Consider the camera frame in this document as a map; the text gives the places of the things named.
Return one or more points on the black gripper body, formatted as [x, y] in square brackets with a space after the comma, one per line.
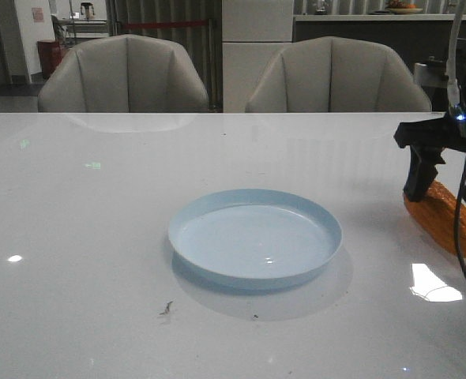
[444, 132]

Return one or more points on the orange toy corn cob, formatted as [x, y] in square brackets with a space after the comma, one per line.
[435, 215]

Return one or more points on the light blue round plate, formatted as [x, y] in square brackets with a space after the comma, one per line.
[255, 239]

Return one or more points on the dark grey sideboard counter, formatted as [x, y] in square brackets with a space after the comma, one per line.
[415, 38]

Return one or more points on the right beige upholstered chair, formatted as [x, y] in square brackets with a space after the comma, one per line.
[333, 74]

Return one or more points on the beige upholstered chair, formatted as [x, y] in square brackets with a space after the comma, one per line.
[125, 74]
[333, 74]

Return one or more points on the fruit bowl on counter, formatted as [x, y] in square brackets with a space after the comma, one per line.
[402, 7]

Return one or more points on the white drawer cabinet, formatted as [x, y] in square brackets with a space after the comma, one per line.
[252, 31]

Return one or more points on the left beige upholstered chair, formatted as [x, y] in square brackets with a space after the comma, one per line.
[125, 74]

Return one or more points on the red bin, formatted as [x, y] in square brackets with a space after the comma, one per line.
[50, 53]

